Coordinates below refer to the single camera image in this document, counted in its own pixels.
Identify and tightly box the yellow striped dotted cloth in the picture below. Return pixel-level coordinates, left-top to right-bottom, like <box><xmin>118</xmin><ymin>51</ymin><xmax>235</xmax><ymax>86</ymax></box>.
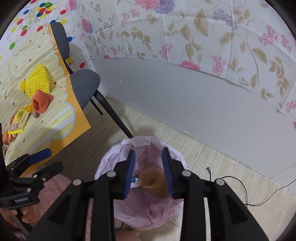
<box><xmin>1</xmin><ymin>25</ymin><xmax>90</xmax><ymax>164</ymax></box>

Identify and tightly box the floral wall sheet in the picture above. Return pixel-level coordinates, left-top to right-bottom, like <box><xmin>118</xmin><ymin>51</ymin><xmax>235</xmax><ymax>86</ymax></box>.
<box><xmin>68</xmin><ymin>1</ymin><xmax>295</xmax><ymax>119</ymax></box>

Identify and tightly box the person's left hand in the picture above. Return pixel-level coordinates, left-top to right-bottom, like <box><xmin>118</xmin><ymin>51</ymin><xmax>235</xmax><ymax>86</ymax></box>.
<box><xmin>1</xmin><ymin>206</ymin><xmax>36</xmax><ymax>228</ymax></box>

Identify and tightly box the pink trash bag bin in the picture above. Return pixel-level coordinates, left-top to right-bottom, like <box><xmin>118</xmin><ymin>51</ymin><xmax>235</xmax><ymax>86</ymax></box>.
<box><xmin>95</xmin><ymin>136</ymin><xmax>187</xmax><ymax>231</ymax></box>

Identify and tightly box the yellow mesh net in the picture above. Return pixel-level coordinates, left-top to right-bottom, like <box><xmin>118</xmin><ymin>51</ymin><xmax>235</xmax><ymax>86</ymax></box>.
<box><xmin>20</xmin><ymin>64</ymin><xmax>50</xmax><ymax>98</ymax></box>

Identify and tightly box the orange mesh net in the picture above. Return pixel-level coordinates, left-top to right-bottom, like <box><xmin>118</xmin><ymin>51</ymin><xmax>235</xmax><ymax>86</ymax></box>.
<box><xmin>32</xmin><ymin>89</ymin><xmax>54</xmax><ymax>113</ymax></box>

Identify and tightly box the polka dot wall sheet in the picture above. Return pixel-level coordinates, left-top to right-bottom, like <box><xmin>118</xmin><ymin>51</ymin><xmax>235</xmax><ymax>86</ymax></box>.
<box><xmin>1</xmin><ymin>1</ymin><xmax>91</xmax><ymax>71</ymax></box>

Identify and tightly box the yellow snack wrapper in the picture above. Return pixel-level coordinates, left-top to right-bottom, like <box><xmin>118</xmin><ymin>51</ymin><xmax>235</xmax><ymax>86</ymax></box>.
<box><xmin>11</xmin><ymin>105</ymin><xmax>31</xmax><ymax>124</ymax></box>

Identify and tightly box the grey black office chair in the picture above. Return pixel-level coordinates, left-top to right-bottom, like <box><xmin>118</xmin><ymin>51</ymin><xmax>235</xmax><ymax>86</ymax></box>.
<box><xmin>50</xmin><ymin>22</ymin><xmax>133</xmax><ymax>138</ymax></box>

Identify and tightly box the black cable on floor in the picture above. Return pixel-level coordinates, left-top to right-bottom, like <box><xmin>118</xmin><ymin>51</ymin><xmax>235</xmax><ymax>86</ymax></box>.
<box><xmin>206</xmin><ymin>166</ymin><xmax>296</xmax><ymax>207</ymax></box>

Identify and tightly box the orange crumpled wrapper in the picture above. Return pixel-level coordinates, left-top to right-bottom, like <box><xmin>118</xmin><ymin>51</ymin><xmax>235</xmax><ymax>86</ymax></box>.
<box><xmin>2</xmin><ymin>131</ymin><xmax>18</xmax><ymax>145</ymax></box>

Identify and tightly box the orange fuzzy trash ball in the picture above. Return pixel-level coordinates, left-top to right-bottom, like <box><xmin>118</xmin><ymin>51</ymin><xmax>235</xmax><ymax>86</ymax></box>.
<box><xmin>138</xmin><ymin>166</ymin><xmax>170</xmax><ymax>198</ymax></box>

